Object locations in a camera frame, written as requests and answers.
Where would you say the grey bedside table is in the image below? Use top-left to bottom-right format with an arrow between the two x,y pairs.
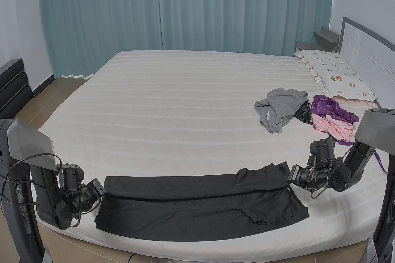
296,26 -> 340,55

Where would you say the grey garment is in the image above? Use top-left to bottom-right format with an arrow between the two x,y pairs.
254,87 -> 309,134

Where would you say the white printed pillow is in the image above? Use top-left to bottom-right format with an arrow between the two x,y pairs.
294,50 -> 378,102

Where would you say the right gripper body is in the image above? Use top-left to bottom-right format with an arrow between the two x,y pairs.
288,164 -> 313,192

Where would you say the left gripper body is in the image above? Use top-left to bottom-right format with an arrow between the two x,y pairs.
79,178 -> 107,213

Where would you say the blue-green curtain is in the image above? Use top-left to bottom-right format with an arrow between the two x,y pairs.
38,0 -> 164,77
158,0 -> 334,56

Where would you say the black shiny garment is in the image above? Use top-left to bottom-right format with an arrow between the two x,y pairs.
293,101 -> 314,125

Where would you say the pink garment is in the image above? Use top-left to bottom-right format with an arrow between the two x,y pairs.
312,114 -> 355,143

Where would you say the black T-shirt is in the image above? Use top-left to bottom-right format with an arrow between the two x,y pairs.
94,163 -> 310,239

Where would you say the bed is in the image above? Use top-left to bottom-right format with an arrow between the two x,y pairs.
30,17 -> 395,259

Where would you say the purple satin garment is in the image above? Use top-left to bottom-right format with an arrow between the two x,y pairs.
310,95 -> 388,173

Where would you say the black chest of drawers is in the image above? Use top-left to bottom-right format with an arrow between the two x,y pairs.
0,58 -> 34,122

